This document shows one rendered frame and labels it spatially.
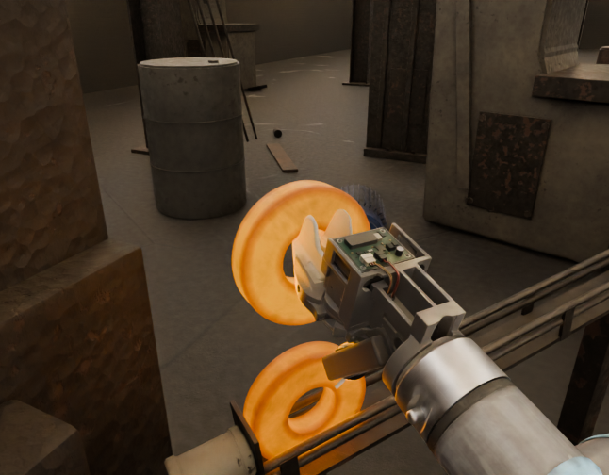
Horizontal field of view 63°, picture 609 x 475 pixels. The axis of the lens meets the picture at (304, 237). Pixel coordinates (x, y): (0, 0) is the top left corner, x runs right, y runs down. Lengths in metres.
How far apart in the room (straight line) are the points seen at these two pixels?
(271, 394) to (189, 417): 1.10
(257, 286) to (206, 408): 1.21
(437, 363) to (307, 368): 0.25
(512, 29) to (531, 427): 2.39
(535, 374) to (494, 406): 1.60
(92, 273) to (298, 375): 0.26
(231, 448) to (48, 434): 0.20
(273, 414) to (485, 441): 0.31
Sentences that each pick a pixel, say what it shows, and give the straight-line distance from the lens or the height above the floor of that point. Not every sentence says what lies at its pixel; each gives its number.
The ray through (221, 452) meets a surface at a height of 0.70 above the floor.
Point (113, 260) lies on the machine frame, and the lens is 0.64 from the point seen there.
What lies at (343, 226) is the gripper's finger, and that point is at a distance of 0.48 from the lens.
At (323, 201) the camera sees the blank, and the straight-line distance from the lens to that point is 0.50.
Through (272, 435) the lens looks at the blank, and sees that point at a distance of 0.62.
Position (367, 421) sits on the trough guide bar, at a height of 0.67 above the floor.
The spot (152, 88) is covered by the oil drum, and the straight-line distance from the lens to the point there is 2.95.
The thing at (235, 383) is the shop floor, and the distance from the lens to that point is 1.76.
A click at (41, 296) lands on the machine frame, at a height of 0.87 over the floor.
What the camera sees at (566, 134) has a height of 0.63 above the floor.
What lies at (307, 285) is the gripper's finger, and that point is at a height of 0.92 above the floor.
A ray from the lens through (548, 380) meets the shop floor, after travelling 1.94.
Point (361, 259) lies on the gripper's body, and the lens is 0.40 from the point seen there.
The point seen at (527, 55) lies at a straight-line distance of 2.62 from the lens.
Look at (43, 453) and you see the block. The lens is 0.51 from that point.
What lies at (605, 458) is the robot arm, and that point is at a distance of 0.50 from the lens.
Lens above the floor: 1.14
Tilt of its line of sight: 25 degrees down
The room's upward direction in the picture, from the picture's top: straight up
